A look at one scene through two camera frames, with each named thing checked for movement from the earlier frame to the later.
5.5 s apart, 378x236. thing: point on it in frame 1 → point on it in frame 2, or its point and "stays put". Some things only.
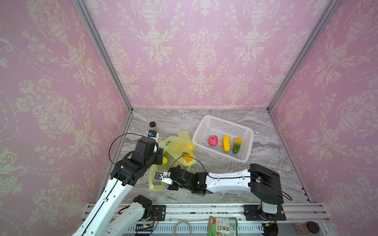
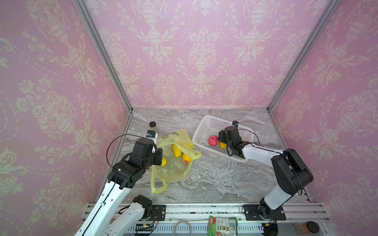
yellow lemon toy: (165, 160) stays put
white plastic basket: (228, 139) stays put
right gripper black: (172, 176) → (222, 137)
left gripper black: (160, 152) stays put
